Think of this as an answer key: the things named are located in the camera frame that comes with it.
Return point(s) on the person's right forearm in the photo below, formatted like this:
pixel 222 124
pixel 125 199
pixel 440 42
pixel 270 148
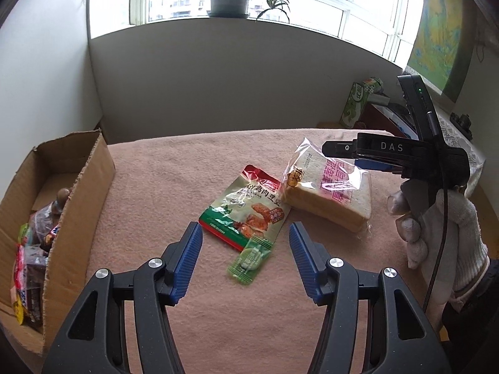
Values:
pixel 471 307

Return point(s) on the wall poster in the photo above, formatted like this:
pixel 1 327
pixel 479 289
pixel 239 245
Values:
pixel 440 27

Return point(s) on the clear packet dark snack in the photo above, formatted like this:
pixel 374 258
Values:
pixel 41 220

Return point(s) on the yellow ball candy gold wrapper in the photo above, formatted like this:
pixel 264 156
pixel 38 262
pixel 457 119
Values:
pixel 63 196

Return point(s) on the cardboard box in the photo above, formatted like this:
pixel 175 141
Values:
pixel 78 222

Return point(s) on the red packet with dark cake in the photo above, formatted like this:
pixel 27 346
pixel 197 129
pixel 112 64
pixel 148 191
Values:
pixel 33 268

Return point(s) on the white lace cloth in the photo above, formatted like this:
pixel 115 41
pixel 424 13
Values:
pixel 473 156

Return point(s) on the green snack pouch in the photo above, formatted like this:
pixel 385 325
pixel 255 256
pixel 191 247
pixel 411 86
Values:
pixel 241 206

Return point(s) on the window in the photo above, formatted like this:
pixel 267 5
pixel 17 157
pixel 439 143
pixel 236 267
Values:
pixel 175 0

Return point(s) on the small black object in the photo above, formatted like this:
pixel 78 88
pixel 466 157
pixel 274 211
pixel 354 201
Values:
pixel 464 122

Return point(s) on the green tissue box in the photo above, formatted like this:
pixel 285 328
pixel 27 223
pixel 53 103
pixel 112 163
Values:
pixel 354 105

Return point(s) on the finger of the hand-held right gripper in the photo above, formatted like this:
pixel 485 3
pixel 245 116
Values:
pixel 374 163
pixel 386 146

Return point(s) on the sliced bread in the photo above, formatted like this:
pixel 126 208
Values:
pixel 331 202

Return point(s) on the brown chocolate bar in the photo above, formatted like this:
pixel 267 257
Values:
pixel 30 304

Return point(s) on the white cabinet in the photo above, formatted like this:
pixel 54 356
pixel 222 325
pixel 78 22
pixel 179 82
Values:
pixel 46 66

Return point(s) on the person's right hand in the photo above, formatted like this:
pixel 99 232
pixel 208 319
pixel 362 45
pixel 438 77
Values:
pixel 460 233

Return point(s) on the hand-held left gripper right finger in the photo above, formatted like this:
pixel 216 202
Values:
pixel 302 261

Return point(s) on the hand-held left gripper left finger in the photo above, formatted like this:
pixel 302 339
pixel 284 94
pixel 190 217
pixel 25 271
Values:
pixel 189 261

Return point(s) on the green candy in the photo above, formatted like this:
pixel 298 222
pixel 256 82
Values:
pixel 249 261

